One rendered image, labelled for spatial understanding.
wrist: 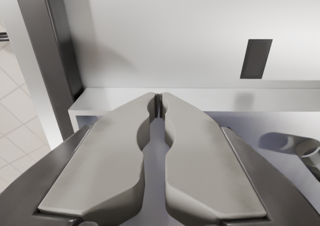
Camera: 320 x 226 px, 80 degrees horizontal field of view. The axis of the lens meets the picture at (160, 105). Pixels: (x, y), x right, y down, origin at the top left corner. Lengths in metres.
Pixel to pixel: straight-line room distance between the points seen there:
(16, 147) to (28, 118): 0.31
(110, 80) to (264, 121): 0.13
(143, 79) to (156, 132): 0.05
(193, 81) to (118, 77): 0.06
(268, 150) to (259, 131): 0.03
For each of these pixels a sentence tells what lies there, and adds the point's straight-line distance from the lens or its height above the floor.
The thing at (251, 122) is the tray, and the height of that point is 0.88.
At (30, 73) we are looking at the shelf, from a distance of 0.18.
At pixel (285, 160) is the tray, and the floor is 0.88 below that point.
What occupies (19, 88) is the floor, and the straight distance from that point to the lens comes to 1.42.
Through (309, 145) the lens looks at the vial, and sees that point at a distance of 0.22.
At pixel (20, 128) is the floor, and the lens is 1.61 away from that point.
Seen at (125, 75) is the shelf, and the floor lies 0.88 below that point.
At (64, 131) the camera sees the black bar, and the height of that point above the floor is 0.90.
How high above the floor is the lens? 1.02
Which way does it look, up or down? 60 degrees down
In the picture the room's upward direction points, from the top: 177 degrees counter-clockwise
